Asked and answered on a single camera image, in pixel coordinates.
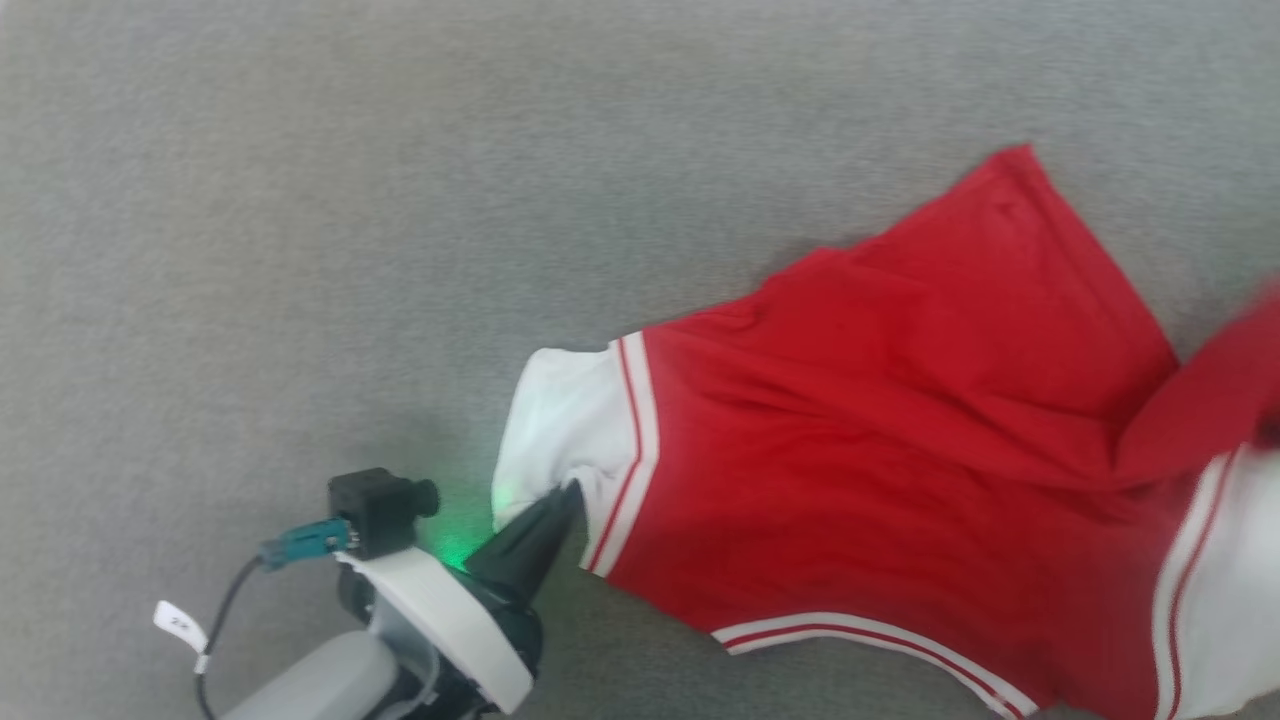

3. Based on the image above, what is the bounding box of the red and white garment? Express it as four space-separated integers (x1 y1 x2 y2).
490 143 1280 720

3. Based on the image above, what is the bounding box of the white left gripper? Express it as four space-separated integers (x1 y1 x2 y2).
338 480 588 717

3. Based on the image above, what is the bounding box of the teal cable connector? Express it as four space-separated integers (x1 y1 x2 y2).
257 519 353 572

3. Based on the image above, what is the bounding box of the thin black cable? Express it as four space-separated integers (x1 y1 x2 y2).
194 555 267 720

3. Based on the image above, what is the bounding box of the white cable label tag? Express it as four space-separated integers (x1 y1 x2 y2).
152 599 212 675

